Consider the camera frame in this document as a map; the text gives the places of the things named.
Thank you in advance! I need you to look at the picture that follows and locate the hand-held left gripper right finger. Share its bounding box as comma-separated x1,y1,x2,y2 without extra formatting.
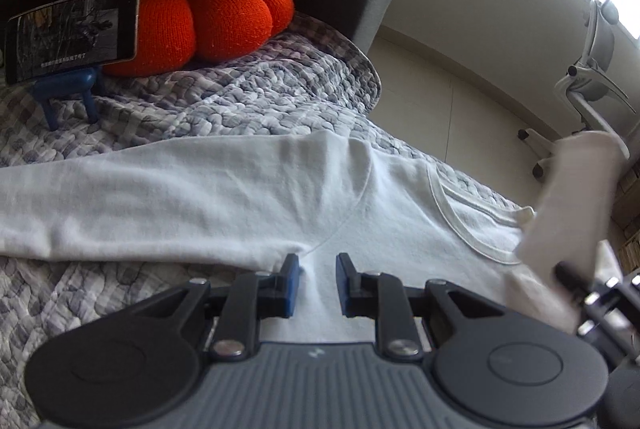
336,252,501,359

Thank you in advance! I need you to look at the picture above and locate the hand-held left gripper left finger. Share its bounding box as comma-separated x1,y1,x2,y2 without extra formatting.
135,253,301,360

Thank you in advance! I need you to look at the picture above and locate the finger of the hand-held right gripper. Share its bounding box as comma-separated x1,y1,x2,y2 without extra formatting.
556,239,621,295

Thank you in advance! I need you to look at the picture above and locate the white long-sleeve shirt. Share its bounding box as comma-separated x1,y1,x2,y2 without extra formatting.
0,129,628,345

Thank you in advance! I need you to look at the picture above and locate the grey quilted blanket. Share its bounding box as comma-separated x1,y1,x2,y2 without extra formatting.
0,11,536,429

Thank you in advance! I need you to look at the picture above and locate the white office chair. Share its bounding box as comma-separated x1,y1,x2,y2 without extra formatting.
517,0,638,182

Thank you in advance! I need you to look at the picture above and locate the blue phone stand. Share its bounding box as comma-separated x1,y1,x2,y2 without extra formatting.
31,68,103,130

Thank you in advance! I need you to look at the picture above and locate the smartphone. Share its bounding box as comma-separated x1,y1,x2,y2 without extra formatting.
4,0,142,84

